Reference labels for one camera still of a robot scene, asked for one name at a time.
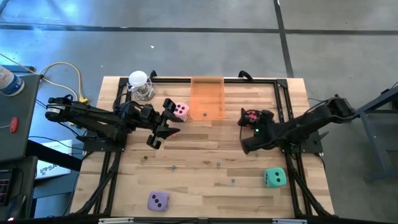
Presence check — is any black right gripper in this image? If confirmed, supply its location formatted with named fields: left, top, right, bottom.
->
left=238, top=108, right=280, bottom=156

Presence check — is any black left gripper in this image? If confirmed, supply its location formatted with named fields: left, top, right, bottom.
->
left=136, top=98, right=185, bottom=150

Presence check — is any large red foam die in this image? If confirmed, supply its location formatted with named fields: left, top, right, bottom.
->
left=245, top=109, right=261, bottom=125

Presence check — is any large pink foam die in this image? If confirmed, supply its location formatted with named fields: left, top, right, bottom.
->
left=173, top=101, right=190, bottom=122

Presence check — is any large teal foam die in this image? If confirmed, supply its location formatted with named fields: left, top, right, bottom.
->
left=263, top=167, right=287, bottom=189

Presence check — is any large purple foam die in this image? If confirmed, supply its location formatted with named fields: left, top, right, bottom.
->
left=147, top=190, right=170, bottom=212

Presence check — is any white mushroom-shaped lamp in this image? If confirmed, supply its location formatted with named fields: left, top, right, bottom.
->
left=128, top=70, right=155, bottom=101

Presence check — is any orange translucent plastic bin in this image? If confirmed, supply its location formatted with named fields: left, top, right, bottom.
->
left=190, top=76, right=225, bottom=121

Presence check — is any white printed cardboard box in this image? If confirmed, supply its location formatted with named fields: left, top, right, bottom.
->
left=35, top=139, right=74, bottom=180

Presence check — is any black slanted bar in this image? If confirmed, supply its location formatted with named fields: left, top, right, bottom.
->
left=26, top=139, right=83, bottom=172

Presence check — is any blue-grey metal stand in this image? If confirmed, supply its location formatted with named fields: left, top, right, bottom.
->
left=343, top=88, right=398, bottom=183

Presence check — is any dark grey cabinet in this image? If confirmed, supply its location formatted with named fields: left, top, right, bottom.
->
left=0, top=73, right=41, bottom=162

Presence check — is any red emergency stop button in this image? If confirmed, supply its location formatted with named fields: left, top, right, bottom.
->
left=9, top=116, right=19, bottom=134

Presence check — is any white bottle with blue label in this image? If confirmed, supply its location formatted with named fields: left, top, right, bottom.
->
left=0, top=64, right=25, bottom=96

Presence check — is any black electronic equipment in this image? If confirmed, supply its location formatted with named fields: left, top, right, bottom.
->
left=0, top=155, right=39, bottom=222

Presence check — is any white lamp cable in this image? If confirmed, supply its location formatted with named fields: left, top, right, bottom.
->
left=126, top=77, right=159, bottom=102

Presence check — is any black aluminium rig frame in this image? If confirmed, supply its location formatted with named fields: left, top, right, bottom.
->
left=70, top=76, right=335, bottom=218

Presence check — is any yellow cable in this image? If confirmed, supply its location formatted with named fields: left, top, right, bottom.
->
left=39, top=61, right=90, bottom=104

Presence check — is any silver metal bracket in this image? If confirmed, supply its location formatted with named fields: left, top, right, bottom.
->
left=272, top=218, right=308, bottom=224
left=98, top=217, right=135, bottom=224

